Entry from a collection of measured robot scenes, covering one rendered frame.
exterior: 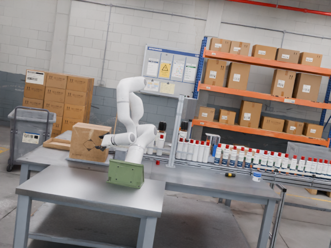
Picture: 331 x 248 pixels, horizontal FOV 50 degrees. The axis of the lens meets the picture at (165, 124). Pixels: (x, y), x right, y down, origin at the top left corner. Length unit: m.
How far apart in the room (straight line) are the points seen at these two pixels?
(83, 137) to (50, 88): 3.68
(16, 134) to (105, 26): 3.61
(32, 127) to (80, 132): 2.25
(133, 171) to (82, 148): 0.66
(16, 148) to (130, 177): 2.98
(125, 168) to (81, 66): 5.64
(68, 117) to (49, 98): 0.48
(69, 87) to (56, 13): 2.20
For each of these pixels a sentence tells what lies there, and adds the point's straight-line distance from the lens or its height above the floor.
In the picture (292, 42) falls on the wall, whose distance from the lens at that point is 8.07.
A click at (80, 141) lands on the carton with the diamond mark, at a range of 2.99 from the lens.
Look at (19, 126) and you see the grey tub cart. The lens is 5.19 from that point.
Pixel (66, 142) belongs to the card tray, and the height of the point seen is 0.84.
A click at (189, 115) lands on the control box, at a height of 1.32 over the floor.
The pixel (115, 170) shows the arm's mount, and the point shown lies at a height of 0.93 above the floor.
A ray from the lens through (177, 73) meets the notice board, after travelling 7.56.
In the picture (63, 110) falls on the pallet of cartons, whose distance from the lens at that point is 6.57.
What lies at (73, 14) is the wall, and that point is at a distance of 8.14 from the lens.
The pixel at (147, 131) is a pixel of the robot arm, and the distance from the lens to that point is 2.69.
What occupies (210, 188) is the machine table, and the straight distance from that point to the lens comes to 2.83.
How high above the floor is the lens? 1.63
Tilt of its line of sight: 8 degrees down
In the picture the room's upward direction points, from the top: 9 degrees clockwise
